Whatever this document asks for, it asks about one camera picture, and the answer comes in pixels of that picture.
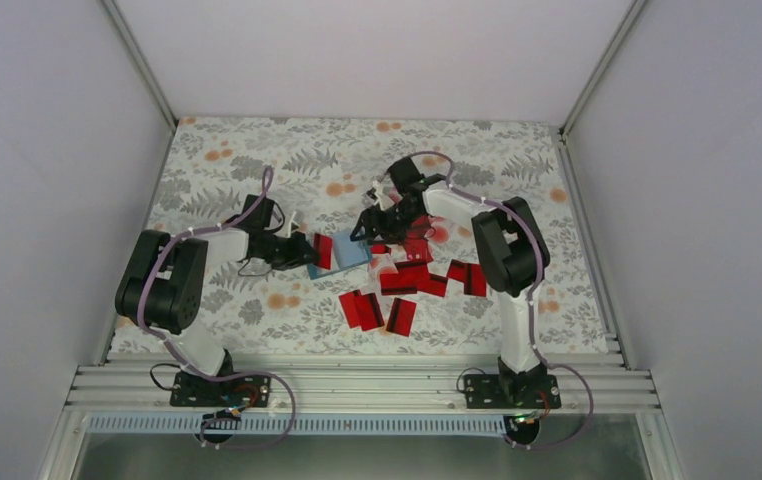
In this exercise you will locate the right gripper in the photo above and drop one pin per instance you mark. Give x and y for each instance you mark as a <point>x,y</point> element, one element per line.
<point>380,227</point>

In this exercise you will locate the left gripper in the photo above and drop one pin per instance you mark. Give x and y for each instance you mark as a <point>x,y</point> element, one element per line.
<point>295,258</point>

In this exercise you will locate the red card with stripe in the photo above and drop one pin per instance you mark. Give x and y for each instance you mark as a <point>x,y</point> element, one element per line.
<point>323,245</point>

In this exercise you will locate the teal leather card holder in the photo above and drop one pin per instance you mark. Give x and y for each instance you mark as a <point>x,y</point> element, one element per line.
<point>347,254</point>

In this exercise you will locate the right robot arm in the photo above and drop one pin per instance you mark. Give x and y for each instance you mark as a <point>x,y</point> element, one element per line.
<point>510,249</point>

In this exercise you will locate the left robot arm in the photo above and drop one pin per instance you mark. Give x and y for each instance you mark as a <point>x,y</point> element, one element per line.
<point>161,289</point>

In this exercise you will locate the white card red dot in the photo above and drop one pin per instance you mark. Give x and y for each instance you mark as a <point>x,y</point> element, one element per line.
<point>440,233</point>

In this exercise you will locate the red card centre pile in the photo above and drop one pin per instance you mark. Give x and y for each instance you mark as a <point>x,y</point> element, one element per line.
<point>417,249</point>

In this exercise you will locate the red card right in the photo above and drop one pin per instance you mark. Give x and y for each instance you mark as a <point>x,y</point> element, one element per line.
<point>470,276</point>

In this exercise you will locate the red card front left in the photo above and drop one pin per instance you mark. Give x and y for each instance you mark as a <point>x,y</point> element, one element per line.
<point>361,310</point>

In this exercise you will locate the red card front middle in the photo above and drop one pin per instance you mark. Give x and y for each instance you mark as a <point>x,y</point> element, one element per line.
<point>401,316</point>

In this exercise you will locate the floral table mat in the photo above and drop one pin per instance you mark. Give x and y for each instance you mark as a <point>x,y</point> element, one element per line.
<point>323,168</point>

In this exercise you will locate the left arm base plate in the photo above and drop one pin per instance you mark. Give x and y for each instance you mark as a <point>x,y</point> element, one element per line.
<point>192,391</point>

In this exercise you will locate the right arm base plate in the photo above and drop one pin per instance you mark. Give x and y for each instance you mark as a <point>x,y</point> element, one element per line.
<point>490,392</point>

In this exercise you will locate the aluminium rail frame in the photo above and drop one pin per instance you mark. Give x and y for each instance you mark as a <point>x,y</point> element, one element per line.
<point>371,384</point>

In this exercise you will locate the perforated cable tray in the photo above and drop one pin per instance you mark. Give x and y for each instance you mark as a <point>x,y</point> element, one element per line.
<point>303,424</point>

